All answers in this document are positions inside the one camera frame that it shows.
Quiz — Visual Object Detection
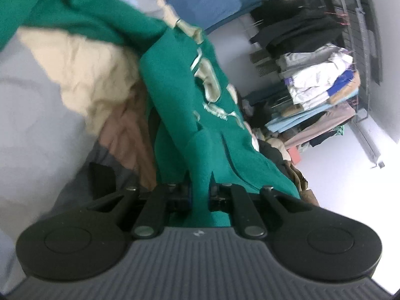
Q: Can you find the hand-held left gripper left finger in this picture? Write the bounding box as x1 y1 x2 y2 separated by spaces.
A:
87 183 192 240

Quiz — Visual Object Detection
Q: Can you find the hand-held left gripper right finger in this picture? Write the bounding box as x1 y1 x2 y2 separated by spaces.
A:
208 183 321 240

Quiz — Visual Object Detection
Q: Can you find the green hoodie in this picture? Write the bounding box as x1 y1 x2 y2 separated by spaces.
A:
0 0 302 229

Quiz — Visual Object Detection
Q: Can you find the metal clothes rack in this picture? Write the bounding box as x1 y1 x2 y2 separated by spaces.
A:
312 0 369 122

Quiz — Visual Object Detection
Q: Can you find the dark cloth pile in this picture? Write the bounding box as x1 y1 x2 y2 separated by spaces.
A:
259 137 297 179

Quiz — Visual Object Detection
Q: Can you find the khaki cloth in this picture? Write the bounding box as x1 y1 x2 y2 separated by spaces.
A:
265 136 286 154

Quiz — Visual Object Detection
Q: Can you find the brown cloth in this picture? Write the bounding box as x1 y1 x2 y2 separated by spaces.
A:
289 161 320 207

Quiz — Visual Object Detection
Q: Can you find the dark teal hanging garment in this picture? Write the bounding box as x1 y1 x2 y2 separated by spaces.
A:
242 89 291 126

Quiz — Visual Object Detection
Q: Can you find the light blue hanging garment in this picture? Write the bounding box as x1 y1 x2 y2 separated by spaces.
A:
265 89 360 133

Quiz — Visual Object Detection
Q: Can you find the dark patterned hanging garment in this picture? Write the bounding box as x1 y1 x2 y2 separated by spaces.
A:
308 128 340 147

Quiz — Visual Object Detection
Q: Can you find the striped hanging garment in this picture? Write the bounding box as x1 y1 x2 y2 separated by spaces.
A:
250 48 280 76

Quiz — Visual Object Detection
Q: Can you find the pink hanging garment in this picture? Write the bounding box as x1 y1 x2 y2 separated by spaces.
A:
283 100 357 147

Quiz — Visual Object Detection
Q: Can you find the white puffer jacket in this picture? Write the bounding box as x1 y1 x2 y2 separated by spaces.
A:
276 45 355 105

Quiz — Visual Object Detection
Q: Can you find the white air conditioner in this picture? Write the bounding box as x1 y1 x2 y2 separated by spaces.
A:
350 109 386 169

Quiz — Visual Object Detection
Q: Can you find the tan hanging coat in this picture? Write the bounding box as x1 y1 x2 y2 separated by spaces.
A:
283 72 361 116

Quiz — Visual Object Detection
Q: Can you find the blue folding mattress pad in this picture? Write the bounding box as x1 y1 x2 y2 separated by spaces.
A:
164 0 241 33

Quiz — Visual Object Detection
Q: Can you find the black frame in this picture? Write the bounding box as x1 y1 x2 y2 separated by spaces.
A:
359 0 384 86

